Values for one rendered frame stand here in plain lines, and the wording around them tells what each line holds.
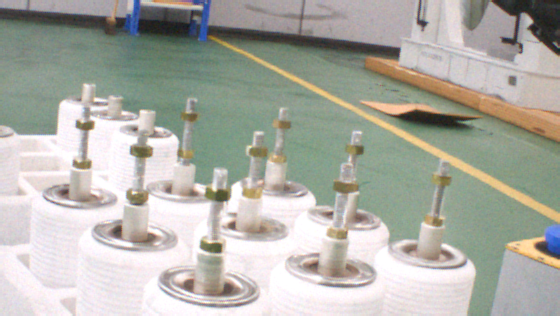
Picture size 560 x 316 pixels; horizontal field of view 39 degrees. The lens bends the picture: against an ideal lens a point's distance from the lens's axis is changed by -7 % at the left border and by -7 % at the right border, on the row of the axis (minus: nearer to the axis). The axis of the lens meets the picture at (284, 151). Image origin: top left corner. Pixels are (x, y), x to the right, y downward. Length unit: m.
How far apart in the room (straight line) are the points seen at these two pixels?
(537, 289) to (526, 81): 3.51
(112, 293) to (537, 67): 3.57
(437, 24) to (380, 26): 2.26
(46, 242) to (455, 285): 0.38
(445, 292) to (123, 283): 0.28
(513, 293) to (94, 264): 0.33
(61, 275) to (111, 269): 0.12
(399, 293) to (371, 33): 6.86
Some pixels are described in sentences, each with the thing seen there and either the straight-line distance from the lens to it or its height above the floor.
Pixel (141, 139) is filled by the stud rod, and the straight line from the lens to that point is 0.67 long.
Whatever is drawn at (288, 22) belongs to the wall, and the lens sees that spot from 7.30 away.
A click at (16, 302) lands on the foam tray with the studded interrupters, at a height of 0.16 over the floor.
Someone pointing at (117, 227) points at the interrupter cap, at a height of 0.25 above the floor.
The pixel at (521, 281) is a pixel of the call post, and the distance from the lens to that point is 0.60.
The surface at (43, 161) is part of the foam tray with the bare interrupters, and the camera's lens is 1.29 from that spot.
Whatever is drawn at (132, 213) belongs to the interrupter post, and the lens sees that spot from 0.68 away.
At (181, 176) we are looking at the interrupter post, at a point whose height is 0.27.
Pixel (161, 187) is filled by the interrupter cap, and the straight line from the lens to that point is 0.86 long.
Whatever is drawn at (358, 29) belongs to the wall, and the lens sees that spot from 7.50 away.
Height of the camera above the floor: 0.47
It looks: 11 degrees down
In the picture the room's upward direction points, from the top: 8 degrees clockwise
